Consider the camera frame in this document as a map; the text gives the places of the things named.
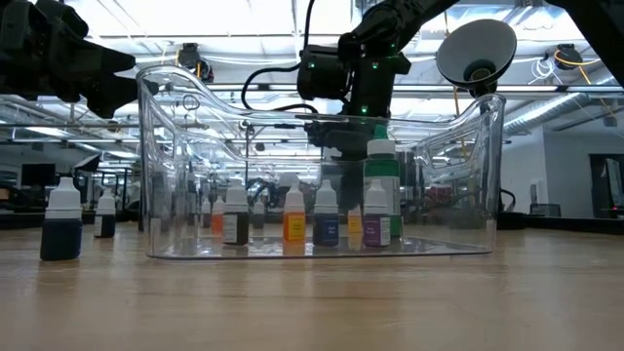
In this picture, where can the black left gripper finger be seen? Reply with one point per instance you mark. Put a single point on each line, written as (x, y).
(117, 95)
(109, 61)

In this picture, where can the large green food coloring bottle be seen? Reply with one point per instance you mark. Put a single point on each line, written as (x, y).
(382, 168)

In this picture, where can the small yellow food coloring bottle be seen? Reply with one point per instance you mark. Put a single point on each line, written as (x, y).
(355, 224)

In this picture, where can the small blue food coloring bottle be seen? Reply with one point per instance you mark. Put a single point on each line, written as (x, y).
(325, 229)

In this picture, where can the small purple food coloring bottle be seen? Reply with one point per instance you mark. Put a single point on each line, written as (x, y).
(375, 231)

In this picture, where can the small yellow-orange food coloring bottle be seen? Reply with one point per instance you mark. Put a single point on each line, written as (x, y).
(294, 226)

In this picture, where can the clear plastic bin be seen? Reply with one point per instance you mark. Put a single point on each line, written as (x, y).
(317, 251)

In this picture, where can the small dark food coloring bottle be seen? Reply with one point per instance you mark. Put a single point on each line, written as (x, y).
(258, 220)
(206, 219)
(105, 226)

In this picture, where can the small black food coloring bottle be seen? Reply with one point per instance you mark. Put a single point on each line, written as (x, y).
(243, 229)

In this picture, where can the small red-orange food coloring bottle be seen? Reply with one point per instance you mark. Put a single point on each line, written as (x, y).
(217, 224)

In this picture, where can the large blue food coloring bottle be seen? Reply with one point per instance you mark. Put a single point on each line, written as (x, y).
(61, 239)

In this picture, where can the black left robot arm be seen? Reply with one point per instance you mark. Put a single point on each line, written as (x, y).
(7, 49)

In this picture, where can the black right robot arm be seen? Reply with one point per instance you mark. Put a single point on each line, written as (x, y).
(390, 19)

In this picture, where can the grey horizontal pipe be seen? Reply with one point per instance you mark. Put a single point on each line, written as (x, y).
(73, 126)

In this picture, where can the tilted black monitor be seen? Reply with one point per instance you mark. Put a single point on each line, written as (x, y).
(88, 165)

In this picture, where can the long linear ceiling light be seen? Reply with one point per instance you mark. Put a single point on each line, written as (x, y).
(536, 89)

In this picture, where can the dark window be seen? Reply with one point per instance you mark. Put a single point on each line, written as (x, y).
(597, 185)

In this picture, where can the silver ceiling duct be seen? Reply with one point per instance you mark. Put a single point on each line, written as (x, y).
(551, 109)

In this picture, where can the black aluminium rig frame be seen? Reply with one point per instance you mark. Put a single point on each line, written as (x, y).
(560, 225)

